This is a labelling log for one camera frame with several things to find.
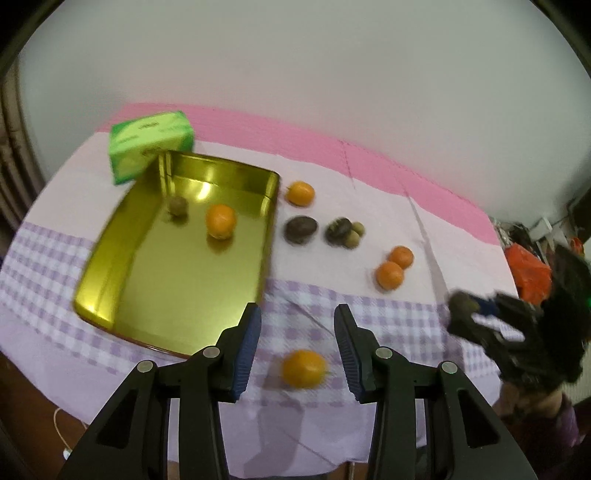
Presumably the gold rectangular metal tin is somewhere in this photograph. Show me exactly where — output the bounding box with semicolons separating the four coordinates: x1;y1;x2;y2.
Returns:
73;151;280;357

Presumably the dark passion fruit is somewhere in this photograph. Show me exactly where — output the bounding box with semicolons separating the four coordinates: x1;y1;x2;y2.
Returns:
448;291;480;323
325;217;353;246
283;216;318;245

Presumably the small green longan right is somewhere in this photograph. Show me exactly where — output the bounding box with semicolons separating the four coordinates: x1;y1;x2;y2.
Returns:
352;222;366;237

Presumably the orange tangerine in tin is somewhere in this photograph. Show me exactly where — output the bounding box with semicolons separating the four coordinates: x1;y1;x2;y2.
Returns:
205;204;238;240

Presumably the green tissue pack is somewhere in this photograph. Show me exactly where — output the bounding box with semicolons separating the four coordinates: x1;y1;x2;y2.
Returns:
107;111;194;185

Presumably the small green longan left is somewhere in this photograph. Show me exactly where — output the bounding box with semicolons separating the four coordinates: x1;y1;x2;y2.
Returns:
342;230;361;249

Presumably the orange tangerine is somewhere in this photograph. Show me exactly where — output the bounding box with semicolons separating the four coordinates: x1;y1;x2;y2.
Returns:
375;261;405;291
286;181;315;208
280;350;328;389
205;204;238;240
388;245;415;270

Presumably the pink foam mat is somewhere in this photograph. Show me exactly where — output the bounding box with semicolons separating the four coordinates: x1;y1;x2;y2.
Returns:
98;103;500;245

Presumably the orange plastic bag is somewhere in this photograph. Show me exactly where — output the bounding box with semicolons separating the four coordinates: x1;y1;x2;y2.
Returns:
504;244;552;306

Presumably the small green longan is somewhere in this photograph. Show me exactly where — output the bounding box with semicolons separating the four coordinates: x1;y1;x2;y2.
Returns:
342;230;361;249
352;222;366;237

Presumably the small brown longan in tin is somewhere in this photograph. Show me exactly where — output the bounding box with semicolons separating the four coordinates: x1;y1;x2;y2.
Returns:
168;196;188;218

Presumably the brown striped curtain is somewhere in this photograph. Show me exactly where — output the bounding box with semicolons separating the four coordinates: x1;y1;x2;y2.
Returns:
0;60;45;232

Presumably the white purple checkered tablecloth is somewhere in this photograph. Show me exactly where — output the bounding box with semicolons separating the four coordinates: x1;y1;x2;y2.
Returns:
0;130;521;479

